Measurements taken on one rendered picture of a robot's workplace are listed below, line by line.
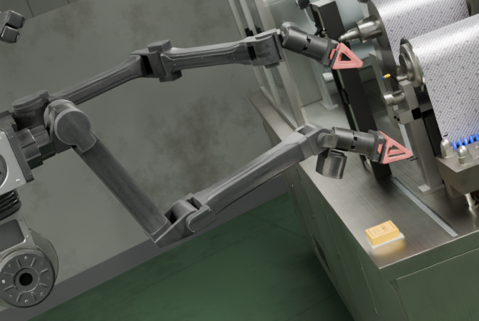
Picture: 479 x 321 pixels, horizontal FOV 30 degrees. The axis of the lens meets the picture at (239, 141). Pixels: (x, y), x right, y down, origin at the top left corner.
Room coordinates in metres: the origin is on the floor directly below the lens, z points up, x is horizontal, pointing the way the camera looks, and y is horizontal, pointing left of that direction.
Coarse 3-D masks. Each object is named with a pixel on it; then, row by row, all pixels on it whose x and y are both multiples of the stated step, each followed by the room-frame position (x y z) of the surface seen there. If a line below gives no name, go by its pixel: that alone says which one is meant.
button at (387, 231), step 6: (390, 222) 2.10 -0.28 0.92; (372, 228) 2.10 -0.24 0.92; (378, 228) 2.08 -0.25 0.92; (384, 228) 2.07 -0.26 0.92; (390, 228) 2.06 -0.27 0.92; (396, 228) 2.04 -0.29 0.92; (366, 234) 2.10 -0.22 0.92; (372, 234) 2.06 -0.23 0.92; (378, 234) 2.05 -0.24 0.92; (384, 234) 2.04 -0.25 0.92; (390, 234) 2.04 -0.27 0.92; (396, 234) 2.04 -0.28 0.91; (372, 240) 2.04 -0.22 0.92; (378, 240) 2.04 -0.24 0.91; (384, 240) 2.04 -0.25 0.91
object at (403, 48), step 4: (404, 44) 2.24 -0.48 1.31; (400, 48) 2.27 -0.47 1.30; (404, 48) 2.22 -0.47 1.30; (408, 48) 2.22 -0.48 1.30; (400, 52) 2.28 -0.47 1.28; (404, 52) 2.24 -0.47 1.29; (408, 52) 2.20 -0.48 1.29; (408, 56) 2.21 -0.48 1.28; (412, 56) 2.20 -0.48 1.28; (412, 60) 2.19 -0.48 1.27; (412, 64) 2.20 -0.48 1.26; (416, 64) 2.19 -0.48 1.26; (416, 68) 2.19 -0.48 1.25; (416, 72) 2.19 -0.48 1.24; (416, 76) 2.19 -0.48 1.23; (420, 76) 2.19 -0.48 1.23; (416, 80) 2.20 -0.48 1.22; (420, 80) 2.20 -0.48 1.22; (416, 84) 2.22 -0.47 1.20; (420, 84) 2.21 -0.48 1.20
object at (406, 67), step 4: (400, 56) 2.25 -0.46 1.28; (404, 56) 2.22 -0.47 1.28; (400, 60) 2.26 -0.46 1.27; (404, 60) 2.22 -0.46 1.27; (408, 60) 2.21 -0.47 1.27; (400, 64) 2.27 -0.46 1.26; (404, 64) 2.23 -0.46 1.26; (408, 64) 2.21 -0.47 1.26; (404, 68) 2.24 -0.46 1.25; (408, 68) 2.21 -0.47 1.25; (412, 68) 2.21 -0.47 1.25; (404, 72) 2.25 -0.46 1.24; (408, 72) 2.21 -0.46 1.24; (412, 72) 2.21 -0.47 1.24; (408, 76) 2.22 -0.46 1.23; (412, 76) 2.21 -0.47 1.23; (408, 80) 2.24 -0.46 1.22; (412, 80) 2.23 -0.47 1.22
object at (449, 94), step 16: (432, 80) 2.18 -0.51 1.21; (448, 80) 2.18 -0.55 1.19; (464, 80) 2.18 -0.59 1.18; (432, 96) 2.18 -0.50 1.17; (448, 96) 2.18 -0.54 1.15; (464, 96) 2.18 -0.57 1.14; (448, 112) 2.18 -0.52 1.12; (464, 112) 2.18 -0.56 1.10; (448, 128) 2.18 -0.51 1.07; (464, 128) 2.18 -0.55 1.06
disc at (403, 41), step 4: (404, 40) 2.24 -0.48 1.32; (400, 44) 2.29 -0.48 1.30; (408, 44) 2.21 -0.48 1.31; (412, 48) 2.19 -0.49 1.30; (412, 52) 2.20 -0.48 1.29; (416, 56) 2.18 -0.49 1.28; (416, 60) 2.18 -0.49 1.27; (420, 64) 2.17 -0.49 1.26; (420, 68) 2.17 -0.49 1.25; (420, 72) 2.18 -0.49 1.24; (424, 80) 2.18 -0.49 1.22; (424, 84) 2.19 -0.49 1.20; (416, 88) 2.27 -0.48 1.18; (420, 88) 2.23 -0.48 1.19; (424, 88) 2.20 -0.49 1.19
